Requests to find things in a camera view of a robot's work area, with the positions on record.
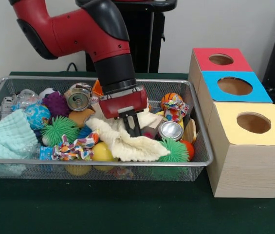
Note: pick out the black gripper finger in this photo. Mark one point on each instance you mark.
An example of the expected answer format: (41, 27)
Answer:
(137, 125)
(129, 126)

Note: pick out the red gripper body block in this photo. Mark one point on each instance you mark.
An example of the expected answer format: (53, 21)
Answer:
(125, 102)

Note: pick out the cream knitted cloth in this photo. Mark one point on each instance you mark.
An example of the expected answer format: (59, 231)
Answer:
(132, 146)

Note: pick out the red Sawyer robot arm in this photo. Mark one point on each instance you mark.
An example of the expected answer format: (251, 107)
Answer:
(91, 31)

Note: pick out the clear mesh bin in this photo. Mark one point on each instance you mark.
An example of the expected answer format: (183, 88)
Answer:
(195, 168)

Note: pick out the wooden box with three holes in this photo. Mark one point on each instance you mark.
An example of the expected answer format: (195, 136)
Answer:
(246, 170)

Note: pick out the orange plastic block tray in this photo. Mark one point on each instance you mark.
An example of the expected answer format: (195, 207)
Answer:
(97, 89)

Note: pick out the silver drink can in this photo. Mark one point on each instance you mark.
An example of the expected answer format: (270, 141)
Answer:
(170, 130)

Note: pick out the yellow ball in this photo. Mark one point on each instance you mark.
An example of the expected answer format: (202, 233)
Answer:
(100, 152)

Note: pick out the colourful patterned cloth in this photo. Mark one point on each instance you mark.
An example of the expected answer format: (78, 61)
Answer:
(78, 147)

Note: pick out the purple bumpy ball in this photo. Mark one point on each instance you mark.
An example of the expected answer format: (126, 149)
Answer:
(55, 104)

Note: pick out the green spiky toy with eyes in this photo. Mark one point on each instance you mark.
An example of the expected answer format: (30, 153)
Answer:
(59, 130)

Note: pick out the small soccer ball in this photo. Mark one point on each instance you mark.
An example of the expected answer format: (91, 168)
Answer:
(49, 92)

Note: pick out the small globe ball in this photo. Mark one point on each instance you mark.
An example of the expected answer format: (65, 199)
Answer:
(37, 116)

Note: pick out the light blue cloth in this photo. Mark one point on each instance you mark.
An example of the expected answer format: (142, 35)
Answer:
(5, 139)

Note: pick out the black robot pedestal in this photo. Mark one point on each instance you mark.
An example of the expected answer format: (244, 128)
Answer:
(158, 48)

